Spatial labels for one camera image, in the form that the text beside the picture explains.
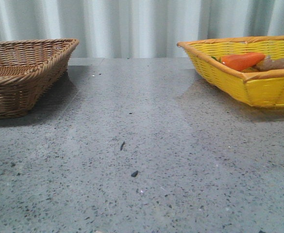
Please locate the brown wicker basket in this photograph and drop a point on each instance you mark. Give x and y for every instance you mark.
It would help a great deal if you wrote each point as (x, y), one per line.
(29, 68)

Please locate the white pleated curtain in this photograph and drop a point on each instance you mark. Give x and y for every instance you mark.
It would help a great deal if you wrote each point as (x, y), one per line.
(138, 28)

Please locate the yellow woven basket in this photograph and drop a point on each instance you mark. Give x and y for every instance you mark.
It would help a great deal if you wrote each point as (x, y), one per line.
(260, 89)

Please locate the orange toy carrot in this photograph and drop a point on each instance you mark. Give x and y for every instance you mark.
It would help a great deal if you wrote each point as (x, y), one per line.
(241, 62)

